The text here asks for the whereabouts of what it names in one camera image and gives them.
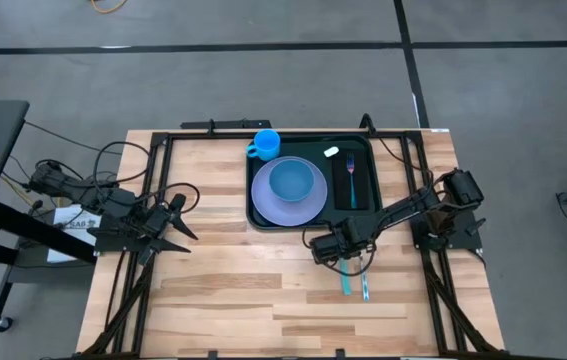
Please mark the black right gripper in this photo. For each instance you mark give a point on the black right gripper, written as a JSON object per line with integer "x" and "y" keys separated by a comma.
{"x": 343, "y": 240}

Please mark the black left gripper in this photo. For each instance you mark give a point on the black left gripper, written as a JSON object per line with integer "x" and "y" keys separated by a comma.
{"x": 160, "y": 225}

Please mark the black cloth napkin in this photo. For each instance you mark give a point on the black cloth napkin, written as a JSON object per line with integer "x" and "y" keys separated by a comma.
{"x": 340, "y": 185}

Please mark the blue bowl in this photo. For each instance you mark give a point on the blue bowl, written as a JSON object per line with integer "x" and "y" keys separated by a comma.
{"x": 291, "y": 180}

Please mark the lavender round plate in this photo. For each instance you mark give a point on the lavender round plate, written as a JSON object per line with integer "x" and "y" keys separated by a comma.
{"x": 268, "y": 210}

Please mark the small white napkin tag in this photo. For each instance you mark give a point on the small white napkin tag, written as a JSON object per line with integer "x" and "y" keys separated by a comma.
{"x": 331, "y": 151}

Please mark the dark green serving tray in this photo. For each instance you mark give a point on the dark green serving tray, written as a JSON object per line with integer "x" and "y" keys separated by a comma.
{"x": 308, "y": 147}

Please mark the blue plastic cup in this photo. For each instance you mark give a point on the blue plastic cup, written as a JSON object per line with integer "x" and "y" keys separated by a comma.
{"x": 267, "y": 145}

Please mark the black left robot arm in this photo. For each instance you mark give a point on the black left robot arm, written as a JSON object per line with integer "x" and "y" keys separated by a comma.
{"x": 113, "y": 200}

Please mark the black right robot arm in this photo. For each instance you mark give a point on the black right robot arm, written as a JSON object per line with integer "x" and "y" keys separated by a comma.
{"x": 403, "y": 210}

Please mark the printed white paper sheet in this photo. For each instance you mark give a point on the printed white paper sheet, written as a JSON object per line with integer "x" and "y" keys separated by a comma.
{"x": 70, "y": 220}

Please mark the black power strip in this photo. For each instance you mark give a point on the black power strip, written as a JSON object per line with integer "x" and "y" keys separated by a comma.
{"x": 233, "y": 123}

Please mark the black caster wheel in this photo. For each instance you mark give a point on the black caster wheel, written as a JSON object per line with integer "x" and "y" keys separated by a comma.
{"x": 3, "y": 324}

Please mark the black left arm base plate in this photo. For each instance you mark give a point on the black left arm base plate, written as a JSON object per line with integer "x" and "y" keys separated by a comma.
{"x": 113, "y": 245}

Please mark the black metal table frame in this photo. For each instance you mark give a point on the black metal table frame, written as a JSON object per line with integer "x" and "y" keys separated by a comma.
{"x": 188, "y": 135}

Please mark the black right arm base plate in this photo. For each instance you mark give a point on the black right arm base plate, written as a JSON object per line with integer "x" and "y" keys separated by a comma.
{"x": 463, "y": 237}

